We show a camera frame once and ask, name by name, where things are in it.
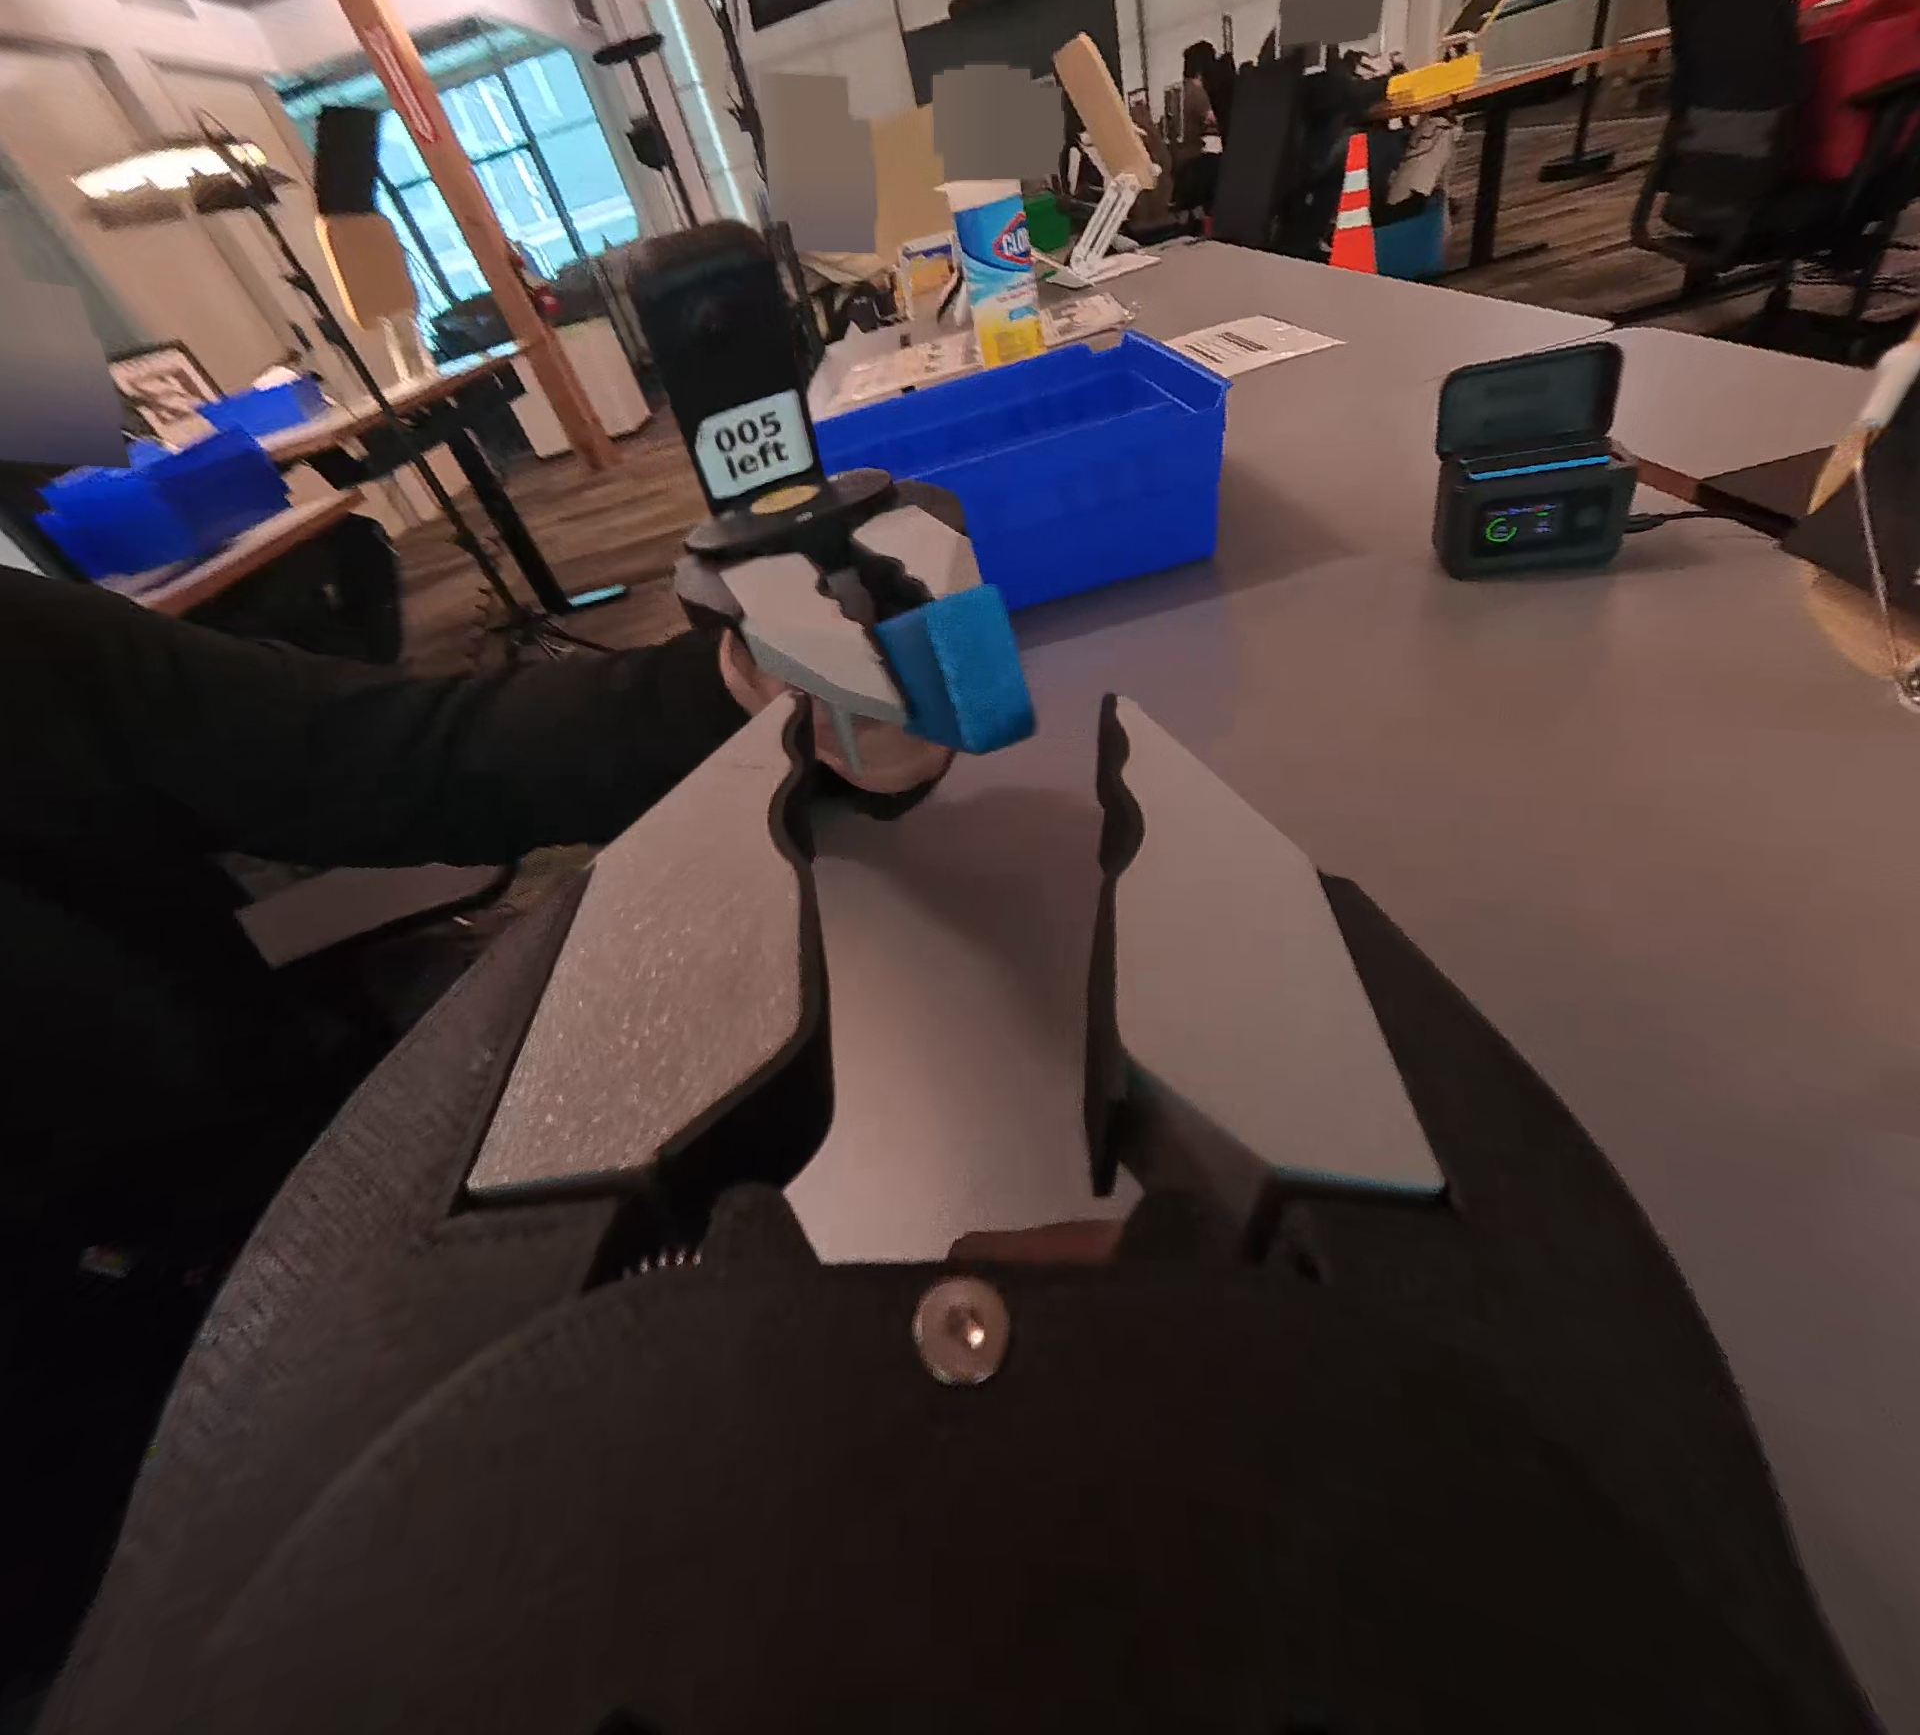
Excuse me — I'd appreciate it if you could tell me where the light blue card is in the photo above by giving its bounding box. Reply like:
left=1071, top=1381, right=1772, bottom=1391
left=874, top=583, right=1040, bottom=760

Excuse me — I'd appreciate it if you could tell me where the black board with wooden frame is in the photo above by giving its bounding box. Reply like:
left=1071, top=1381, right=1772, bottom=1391
left=1781, top=324, right=1920, bottom=717

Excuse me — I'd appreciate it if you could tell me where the wooden support post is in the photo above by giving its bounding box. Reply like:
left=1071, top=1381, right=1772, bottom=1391
left=245, top=0, right=620, bottom=473

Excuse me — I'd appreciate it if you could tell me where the dark flat tablet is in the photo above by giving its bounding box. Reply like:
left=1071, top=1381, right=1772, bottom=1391
left=1631, top=446, right=1843, bottom=554

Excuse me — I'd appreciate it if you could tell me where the black office chair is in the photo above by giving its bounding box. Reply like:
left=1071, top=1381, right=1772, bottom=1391
left=1631, top=0, right=1920, bottom=315

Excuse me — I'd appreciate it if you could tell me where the small blue bin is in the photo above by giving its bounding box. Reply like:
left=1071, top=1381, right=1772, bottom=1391
left=37, top=377, right=297, bottom=578

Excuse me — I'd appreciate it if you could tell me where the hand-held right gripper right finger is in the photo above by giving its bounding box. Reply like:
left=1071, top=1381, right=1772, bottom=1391
left=1082, top=694, right=1446, bottom=1199

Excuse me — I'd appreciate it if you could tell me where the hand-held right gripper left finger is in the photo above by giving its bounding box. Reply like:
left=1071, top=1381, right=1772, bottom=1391
left=469, top=696, right=832, bottom=1199

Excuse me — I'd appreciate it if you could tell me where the blue plastic bin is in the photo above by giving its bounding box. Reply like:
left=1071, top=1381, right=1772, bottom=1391
left=811, top=329, right=1236, bottom=615

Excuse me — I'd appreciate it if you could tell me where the white paper sheet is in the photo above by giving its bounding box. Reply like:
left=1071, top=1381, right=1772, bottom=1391
left=1162, top=313, right=1349, bottom=382

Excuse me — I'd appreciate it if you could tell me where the black charging case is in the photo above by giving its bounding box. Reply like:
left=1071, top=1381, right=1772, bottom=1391
left=1428, top=338, right=1641, bottom=583

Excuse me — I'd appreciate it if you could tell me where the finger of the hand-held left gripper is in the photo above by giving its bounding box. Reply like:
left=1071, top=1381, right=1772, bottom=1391
left=721, top=556, right=918, bottom=732
left=855, top=502, right=987, bottom=627

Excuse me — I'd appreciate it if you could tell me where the person's left hand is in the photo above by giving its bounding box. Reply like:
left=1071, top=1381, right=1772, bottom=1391
left=717, top=647, right=957, bottom=802

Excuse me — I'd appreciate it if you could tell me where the Clorox wipes canister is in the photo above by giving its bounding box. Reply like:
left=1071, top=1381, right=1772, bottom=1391
left=939, top=179, right=1050, bottom=365

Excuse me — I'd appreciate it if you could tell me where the red bag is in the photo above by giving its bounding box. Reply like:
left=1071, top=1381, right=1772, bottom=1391
left=1792, top=0, right=1920, bottom=186

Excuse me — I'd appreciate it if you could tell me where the studio light on tripod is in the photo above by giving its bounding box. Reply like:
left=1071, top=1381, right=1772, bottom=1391
left=75, top=112, right=606, bottom=658

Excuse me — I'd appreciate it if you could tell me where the orange traffic cone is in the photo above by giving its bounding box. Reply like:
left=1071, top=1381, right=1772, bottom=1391
left=1327, top=133, right=1384, bottom=276

